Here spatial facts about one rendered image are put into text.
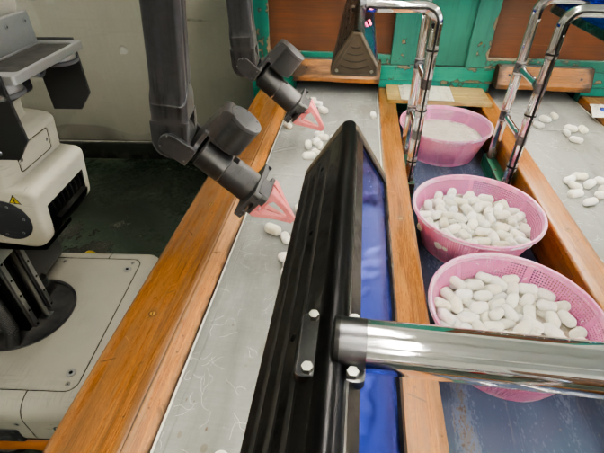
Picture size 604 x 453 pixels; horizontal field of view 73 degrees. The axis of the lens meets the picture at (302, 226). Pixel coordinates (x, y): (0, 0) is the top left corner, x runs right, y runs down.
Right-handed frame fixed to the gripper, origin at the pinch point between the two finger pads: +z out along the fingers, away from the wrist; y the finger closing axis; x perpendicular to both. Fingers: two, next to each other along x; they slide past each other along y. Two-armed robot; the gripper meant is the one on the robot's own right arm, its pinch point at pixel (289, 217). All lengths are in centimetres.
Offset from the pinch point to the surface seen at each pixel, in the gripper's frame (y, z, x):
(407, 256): -2.6, 19.7, -10.8
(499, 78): 84, 42, -39
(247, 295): -13.2, 0.7, 9.1
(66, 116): 158, -89, 146
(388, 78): 89, 17, -14
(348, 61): 10.2, -10.0, -24.8
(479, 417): -26.5, 33.3, -10.3
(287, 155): 37.4, -0.4, 9.5
